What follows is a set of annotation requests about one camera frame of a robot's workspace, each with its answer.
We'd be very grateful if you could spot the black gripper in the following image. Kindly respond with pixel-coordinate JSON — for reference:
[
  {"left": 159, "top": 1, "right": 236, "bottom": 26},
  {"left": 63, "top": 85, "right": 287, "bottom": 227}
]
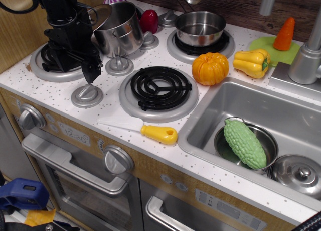
[{"left": 45, "top": 2, "right": 103, "bottom": 83}]

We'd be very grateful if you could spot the grey stove knob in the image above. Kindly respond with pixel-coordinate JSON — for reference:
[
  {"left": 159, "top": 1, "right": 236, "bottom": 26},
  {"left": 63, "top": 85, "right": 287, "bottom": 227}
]
[
  {"left": 105, "top": 56, "right": 134, "bottom": 76},
  {"left": 140, "top": 31, "right": 159, "bottom": 50},
  {"left": 71, "top": 84, "right": 103, "bottom": 108},
  {"left": 158, "top": 10, "right": 178, "bottom": 28}
]

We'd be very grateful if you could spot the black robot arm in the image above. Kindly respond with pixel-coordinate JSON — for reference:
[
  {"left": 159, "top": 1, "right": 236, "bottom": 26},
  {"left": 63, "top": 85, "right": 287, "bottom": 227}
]
[{"left": 39, "top": 0, "right": 102, "bottom": 83}]

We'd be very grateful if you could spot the grey back stove knob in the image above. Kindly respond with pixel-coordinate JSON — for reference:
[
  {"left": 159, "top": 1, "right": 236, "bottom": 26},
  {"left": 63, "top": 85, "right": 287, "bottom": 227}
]
[{"left": 158, "top": 10, "right": 178, "bottom": 28}]

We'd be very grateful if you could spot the left black burner coil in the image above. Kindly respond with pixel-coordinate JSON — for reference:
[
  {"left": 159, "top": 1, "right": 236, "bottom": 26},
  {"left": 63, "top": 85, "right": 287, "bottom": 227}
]
[{"left": 41, "top": 42, "right": 63, "bottom": 72}]

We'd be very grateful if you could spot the black burner coil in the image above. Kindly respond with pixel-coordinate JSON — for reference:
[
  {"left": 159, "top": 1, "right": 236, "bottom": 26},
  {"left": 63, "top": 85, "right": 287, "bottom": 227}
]
[
  {"left": 41, "top": 42, "right": 63, "bottom": 72},
  {"left": 174, "top": 31, "right": 230, "bottom": 56},
  {"left": 130, "top": 66, "right": 193, "bottom": 111}
]

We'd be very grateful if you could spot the tall steel stock pot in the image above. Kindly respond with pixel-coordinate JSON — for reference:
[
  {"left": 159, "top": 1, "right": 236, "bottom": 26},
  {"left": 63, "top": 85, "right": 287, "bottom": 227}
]
[{"left": 94, "top": 1, "right": 144, "bottom": 58}]

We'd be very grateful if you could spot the steel pot lid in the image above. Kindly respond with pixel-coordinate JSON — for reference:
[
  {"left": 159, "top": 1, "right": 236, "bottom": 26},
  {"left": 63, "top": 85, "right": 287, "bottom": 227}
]
[{"left": 87, "top": 4, "right": 112, "bottom": 31}]

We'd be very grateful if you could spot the left grey oven dial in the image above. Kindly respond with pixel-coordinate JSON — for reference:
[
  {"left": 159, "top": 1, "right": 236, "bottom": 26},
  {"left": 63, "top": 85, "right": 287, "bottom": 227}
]
[{"left": 18, "top": 103, "right": 46, "bottom": 130}]

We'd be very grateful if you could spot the grey oven dial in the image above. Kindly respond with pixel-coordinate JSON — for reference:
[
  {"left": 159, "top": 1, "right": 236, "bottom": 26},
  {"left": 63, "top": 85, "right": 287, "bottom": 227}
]
[
  {"left": 103, "top": 145, "right": 134, "bottom": 175},
  {"left": 18, "top": 103, "right": 46, "bottom": 130}
]

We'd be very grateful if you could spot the front black burner coil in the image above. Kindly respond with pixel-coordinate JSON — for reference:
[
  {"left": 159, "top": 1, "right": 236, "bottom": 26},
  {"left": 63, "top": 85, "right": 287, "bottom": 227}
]
[{"left": 130, "top": 66, "right": 193, "bottom": 111}]

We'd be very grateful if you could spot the dark red toy vegetable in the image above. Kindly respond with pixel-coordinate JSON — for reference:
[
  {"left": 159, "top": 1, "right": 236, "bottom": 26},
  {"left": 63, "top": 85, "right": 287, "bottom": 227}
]
[{"left": 139, "top": 9, "right": 158, "bottom": 34}]

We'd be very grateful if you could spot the right grey oven dial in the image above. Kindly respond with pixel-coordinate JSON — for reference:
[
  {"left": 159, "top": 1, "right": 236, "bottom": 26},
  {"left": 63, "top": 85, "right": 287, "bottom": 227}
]
[{"left": 103, "top": 145, "right": 134, "bottom": 175}]

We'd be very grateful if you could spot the shallow steel saucepan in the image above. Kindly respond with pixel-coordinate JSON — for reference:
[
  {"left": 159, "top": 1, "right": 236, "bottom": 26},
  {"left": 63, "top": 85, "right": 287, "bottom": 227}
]
[{"left": 175, "top": 9, "right": 226, "bottom": 47}]

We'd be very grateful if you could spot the orange toy pumpkin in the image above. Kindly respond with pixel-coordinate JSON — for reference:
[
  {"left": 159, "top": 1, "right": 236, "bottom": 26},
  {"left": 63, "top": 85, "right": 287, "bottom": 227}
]
[{"left": 192, "top": 52, "right": 229, "bottom": 86}]

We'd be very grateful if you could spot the blue clamp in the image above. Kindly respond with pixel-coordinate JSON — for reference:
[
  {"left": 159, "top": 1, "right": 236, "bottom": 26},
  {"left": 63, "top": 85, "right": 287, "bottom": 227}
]
[{"left": 1, "top": 178, "right": 50, "bottom": 210}]

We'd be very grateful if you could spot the rear black burner coil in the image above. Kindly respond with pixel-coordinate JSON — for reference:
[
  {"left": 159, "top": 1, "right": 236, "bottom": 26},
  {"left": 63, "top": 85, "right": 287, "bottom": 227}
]
[{"left": 174, "top": 31, "right": 230, "bottom": 56}]

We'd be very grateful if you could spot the yellow toy bell pepper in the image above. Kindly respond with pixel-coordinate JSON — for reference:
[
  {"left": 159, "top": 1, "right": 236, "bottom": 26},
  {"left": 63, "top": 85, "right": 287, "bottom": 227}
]
[{"left": 233, "top": 49, "right": 270, "bottom": 79}]

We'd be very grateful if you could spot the green toy bitter gourd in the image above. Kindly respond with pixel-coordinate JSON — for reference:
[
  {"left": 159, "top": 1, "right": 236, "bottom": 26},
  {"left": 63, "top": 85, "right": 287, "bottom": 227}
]
[{"left": 223, "top": 119, "right": 267, "bottom": 170}]

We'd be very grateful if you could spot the small steel pot in sink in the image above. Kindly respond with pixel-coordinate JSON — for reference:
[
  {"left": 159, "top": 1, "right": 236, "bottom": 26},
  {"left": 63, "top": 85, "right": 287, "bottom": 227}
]
[{"left": 214, "top": 117, "right": 278, "bottom": 174}]

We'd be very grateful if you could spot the orange toy carrot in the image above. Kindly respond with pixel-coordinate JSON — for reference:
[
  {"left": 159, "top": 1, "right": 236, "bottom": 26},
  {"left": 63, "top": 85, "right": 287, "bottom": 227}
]
[{"left": 273, "top": 17, "right": 295, "bottom": 51}]

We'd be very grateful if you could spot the grey toy sink basin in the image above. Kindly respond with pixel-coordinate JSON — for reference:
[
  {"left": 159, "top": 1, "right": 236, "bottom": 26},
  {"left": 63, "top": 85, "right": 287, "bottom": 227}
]
[{"left": 178, "top": 78, "right": 320, "bottom": 209}]

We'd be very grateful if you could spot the grey toy faucet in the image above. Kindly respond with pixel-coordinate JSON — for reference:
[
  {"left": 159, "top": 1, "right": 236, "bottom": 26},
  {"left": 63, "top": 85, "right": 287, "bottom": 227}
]
[{"left": 259, "top": 0, "right": 320, "bottom": 85}]

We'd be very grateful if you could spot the steel lidded pot in sink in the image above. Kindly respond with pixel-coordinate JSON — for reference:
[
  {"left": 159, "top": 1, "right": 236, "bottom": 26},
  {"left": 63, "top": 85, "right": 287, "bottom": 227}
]
[{"left": 267, "top": 155, "right": 320, "bottom": 200}]

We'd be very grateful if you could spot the black cable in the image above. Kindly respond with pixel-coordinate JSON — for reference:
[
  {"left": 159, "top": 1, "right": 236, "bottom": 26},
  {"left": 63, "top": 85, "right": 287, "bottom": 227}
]
[{"left": 0, "top": 0, "right": 41, "bottom": 15}]

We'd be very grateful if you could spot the grey oven door handle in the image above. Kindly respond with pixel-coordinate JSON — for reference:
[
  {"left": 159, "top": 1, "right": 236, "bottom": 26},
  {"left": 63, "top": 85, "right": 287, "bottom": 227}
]
[{"left": 22, "top": 134, "right": 128, "bottom": 198}]

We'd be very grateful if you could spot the yellow handled toy knife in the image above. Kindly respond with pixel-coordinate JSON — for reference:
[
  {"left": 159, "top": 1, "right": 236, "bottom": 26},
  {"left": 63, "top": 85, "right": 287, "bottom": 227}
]
[{"left": 97, "top": 116, "right": 178, "bottom": 145}]

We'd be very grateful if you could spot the grey dishwasher door handle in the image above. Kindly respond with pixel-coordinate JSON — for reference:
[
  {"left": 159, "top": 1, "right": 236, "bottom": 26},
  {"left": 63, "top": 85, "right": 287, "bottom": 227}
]
[{"left": 145, "top": 196, "right": 193, "bottom": 231}]

